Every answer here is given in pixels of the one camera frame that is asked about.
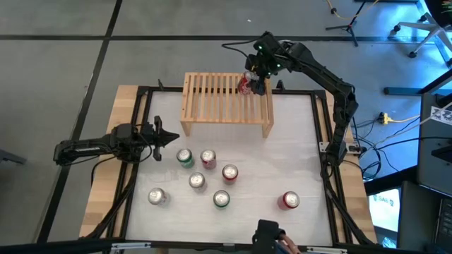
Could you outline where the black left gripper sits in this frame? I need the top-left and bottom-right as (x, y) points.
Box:
(140, 115), (181, 162)

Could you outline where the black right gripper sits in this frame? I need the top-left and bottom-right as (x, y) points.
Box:
(245, 30), (286, 97)

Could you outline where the green Sprite can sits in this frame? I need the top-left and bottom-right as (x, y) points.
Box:
(213, 190), (231, 209)
(176, 147), (195, 169)

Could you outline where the dark red soda can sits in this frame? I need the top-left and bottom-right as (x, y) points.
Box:
(200, 149), (218, 170)

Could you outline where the silver Diet Coke can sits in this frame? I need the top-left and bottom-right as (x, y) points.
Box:
(147, 187), (167, 207)
(188, 171), (206, 191)

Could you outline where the red Coca-Cola Zero can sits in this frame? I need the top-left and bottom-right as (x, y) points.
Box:
(222, 164), (239, 185)

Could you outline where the wooden slatted shelf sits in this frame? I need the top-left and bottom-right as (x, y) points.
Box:
(179, 72), (275, 139)

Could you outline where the black tripod stand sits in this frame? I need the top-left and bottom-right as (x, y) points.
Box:
(324, 0), (370, 47)

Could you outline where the yellow power plug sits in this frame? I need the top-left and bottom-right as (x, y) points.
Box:
(377, 111), (395, 125)

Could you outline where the grey floor object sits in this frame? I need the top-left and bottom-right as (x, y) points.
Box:
(0, 148), (28, 166)

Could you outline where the lit monitor screen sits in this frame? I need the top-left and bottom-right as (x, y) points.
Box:
(368, 188), (402, 233)

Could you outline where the white office chair base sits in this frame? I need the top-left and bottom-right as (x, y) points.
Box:
(391, 12), (452, 68)

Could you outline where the dark grey desk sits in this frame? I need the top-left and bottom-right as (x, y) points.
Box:
(416, 68), (452, 193)

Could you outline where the white paper with marker print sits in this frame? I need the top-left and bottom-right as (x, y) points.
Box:
(429, 102), (452, 126)

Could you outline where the black computer case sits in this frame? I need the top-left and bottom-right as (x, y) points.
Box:
(397, 180), (452, 254)

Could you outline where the black cable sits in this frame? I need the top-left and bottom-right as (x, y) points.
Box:
(90, 155), (118, 186)

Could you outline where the black aluminium table frame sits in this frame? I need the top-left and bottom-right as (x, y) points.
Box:
(0, 79), (452, 254)

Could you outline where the yellow floor cable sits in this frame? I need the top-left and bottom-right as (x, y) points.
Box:
(325, 0), (381, 21)

